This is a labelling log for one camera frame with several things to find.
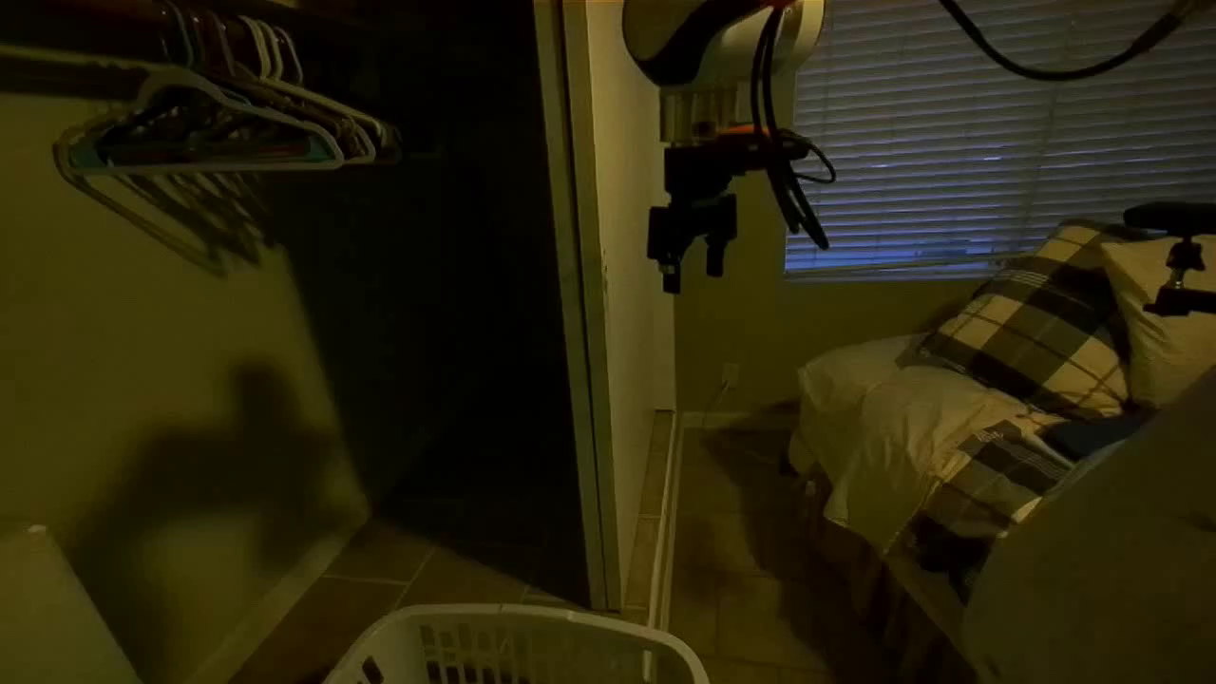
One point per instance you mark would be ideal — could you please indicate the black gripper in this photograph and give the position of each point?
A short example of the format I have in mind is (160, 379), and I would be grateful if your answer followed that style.
(725, 161)

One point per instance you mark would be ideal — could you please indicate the bed with white sheet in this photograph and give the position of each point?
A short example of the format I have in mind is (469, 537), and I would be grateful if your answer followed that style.
(888, 424)

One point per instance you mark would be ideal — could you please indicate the horizontal window blind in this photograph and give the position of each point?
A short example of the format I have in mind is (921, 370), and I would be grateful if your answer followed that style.
(963, 153)

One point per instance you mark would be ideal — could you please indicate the white plastic clothes hanger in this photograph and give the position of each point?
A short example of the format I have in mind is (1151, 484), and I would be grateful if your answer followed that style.
(374, 129)
(333, 115)

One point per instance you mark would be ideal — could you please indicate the plaid throw pillow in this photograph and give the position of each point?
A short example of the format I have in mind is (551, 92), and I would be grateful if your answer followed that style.
(1030, 324)

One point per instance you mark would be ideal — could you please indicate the plaid blanket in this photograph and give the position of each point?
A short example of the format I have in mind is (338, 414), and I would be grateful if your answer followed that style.
(992, 475)

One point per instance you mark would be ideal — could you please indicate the white plastic laundry basket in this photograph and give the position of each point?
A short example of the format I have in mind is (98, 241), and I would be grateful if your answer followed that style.
(532, 631)

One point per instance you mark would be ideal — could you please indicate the plain white pillow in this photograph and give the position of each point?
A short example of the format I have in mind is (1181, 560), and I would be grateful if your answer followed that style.
(1172, 346)

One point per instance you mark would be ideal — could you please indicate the teal plastic clothes hanger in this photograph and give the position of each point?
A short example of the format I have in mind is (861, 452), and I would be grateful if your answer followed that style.
(193, 166)

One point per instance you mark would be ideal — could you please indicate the dark closet rod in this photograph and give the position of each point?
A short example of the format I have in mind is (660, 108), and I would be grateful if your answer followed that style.
(62, 68)

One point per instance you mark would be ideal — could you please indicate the white closet door frame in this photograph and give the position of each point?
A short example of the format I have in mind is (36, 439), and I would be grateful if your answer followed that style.
(621, 315)

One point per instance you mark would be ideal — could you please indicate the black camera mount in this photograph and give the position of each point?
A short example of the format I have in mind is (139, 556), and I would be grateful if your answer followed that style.
(1182, 258)

